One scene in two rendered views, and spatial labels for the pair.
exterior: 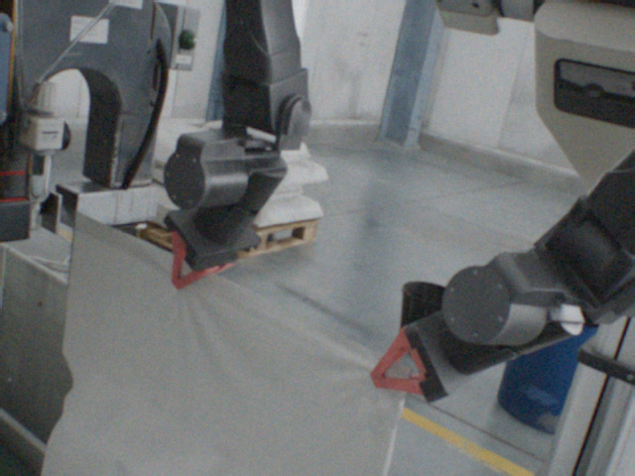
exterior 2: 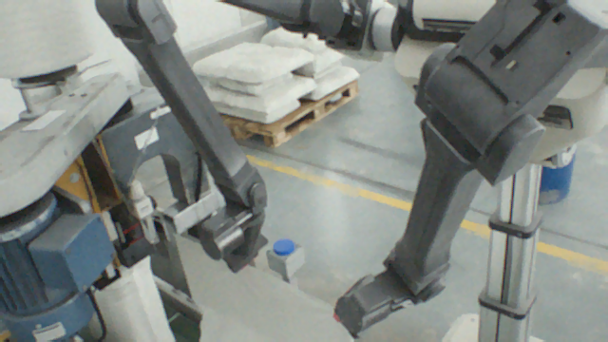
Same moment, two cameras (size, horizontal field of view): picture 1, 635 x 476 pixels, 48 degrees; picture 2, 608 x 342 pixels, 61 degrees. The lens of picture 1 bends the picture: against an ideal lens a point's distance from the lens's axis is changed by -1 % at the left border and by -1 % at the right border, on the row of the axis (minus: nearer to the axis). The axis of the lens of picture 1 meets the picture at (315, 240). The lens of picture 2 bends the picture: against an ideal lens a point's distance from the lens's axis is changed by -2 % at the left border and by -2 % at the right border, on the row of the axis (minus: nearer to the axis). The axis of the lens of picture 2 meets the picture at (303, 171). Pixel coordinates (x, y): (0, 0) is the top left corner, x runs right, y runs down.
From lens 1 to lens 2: 0.42 m
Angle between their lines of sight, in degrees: 15
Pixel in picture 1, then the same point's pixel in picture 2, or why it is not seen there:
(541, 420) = not seen: hidden behind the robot
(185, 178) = (210, 246)
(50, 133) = (144, 207)
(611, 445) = (519, 272)
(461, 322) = (346, 322)
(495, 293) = (355, 311)
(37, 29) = (119, 154)
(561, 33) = (409, 71)
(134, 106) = (186, 160)
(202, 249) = (235, 263)
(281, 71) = (240, 180)
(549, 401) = not seen: hidden behind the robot
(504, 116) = not seen: outside the picture
